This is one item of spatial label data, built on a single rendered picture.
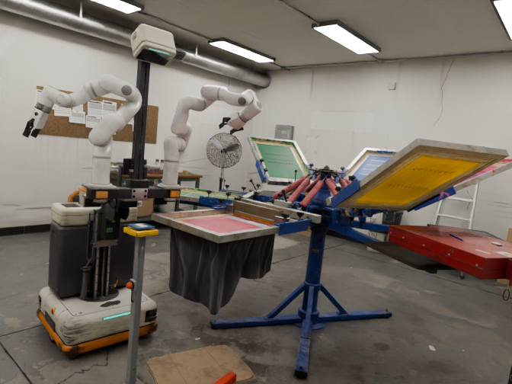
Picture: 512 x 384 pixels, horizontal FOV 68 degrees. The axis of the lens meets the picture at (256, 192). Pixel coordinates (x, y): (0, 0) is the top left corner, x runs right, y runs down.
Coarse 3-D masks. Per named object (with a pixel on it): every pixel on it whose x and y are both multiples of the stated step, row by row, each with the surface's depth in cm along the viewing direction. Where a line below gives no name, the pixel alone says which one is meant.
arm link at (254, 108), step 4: (252, 92) 218; (256, 100) 220; (248, 104) 220; (252, 104) 217; (256, 104) 217; (260, 104) 220; (244, 108) 222; (248, 108) 219; (252, 108) 218; (256, 108) 217; (260, 108) 218; (244, 112) 221; (248, 112) 220; (252, 112) 219; (256, 112) 219; (260, 112) 221; (248, 116) 221; (252, 116) 221
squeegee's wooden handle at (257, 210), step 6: (234, 204) 260; (240, 204) 256; (246, 204) 252; (252, 204) 250; (240, 210) 256; (246, 210) 253; (252, 210) 249; (258, 210) 246; (264, 210) 242; (270, 210) 239; (276, 210) 236; (264, 216) 242; (270, 216) 239
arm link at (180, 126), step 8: (184, 96) 226; (192, 96) 225; (184, 104) 226; (192, 104) 225; (200, 104) 231; (176, 112) 231; (184, 112) 230; (176, 120) 231; (184, 120) 232; (176, 128) 232; (184, 128) 235; (184, 136) 243
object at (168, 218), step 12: (156, 216) 219; (168, 216) 227; (180, 216) 234; (192, 216) 242; (180, 228) 204; (192, 228) 198; (264, 228) 213; (276, 228) 219; (216, 240) 186; (228, 240) 190
